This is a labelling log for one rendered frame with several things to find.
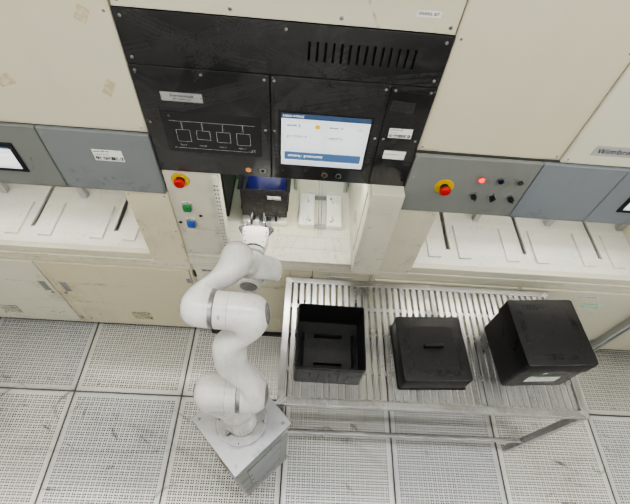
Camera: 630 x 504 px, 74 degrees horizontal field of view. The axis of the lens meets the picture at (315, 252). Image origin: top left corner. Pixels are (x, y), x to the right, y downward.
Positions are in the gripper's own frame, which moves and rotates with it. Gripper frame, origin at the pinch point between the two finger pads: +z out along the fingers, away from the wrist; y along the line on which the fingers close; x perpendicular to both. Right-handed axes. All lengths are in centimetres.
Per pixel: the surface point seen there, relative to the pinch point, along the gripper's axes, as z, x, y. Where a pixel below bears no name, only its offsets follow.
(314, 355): -39, -42, 27
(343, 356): -39, -42, 39
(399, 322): -26, -33, 63
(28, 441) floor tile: -64, -119, -119
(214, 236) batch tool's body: 2.8, -17.6, -19.7
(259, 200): 22.1, -13.9, -2.0
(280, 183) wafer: 36.6, -17.0, 6.5
